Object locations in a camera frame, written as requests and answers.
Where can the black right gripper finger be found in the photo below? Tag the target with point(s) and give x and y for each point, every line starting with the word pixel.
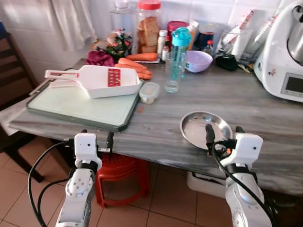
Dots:
pixel 210 135
pixel 240 130

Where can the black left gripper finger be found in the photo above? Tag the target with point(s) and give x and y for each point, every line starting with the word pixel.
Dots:
pixel 84 132
pixel 110 141

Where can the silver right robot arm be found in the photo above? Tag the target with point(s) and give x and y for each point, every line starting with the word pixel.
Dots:
pixel 244 194

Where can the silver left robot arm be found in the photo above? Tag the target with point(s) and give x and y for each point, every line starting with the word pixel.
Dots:
pixel 78 189

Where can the round steel plate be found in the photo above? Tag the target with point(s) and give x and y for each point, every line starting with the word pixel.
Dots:
pixel 196 127

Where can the pale green cutting board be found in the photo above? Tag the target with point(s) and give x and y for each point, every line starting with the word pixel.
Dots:
pixel 80 111

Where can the red plastic stool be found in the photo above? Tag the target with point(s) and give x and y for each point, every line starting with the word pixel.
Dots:
pixel 123 168

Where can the white mandoline slicer box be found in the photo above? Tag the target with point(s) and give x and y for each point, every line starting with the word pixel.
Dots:
pixel 94 78

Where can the small clear plastic container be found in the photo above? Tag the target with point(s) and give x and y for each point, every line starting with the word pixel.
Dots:
pixel 149 92

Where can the clear drinking glass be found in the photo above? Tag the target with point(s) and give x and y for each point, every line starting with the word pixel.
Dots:
pixel 173 84

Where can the black pouch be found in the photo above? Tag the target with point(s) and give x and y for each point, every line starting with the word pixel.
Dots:
pixel 227 62

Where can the lilac plastic bowl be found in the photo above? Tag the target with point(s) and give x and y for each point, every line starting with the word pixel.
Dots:
pixel 199 61

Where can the maroon crumpled cloth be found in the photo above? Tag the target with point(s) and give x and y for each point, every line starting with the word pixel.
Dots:
pixel 99 58

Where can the white kitchen food processor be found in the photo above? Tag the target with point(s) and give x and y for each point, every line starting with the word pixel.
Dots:
pixel 277 61

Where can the small red capped bottle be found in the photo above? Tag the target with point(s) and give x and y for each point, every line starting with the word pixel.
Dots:
pixel 209 47

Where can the dark wooden chair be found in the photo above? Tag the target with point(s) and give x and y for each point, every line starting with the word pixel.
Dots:
pixel 12 71

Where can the dark filled glass jar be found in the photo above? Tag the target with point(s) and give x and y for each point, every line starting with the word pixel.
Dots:
pixel 206 40

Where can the teal lidded water bottle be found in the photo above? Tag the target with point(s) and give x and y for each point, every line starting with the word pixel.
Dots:
pixel 181 37

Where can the small white bottle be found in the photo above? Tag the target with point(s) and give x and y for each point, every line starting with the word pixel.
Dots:
pixel 162 42

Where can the orange squeeze bottle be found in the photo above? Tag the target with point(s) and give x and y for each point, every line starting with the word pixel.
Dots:
pixel 193 29

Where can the red white printed packet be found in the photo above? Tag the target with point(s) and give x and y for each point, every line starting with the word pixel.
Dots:
pixel 244 21

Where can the white hanging towel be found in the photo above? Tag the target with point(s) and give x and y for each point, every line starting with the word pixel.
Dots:
pixel 71 23

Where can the large red lidded jar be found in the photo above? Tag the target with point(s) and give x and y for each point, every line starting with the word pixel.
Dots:
pixel 149 33

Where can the dark red lidded tub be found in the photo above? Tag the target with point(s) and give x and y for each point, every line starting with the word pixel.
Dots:
pixel 176 25

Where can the clear glass jar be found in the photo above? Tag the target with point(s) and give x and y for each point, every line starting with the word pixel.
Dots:
pixel 122 19

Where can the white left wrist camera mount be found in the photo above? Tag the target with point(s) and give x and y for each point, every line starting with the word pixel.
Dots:
pixel 86 146

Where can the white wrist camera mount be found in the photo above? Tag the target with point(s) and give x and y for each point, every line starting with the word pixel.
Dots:
pixel 86 146
pixel 248 146

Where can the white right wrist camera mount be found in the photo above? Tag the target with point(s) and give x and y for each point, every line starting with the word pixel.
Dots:
pixel 248 146

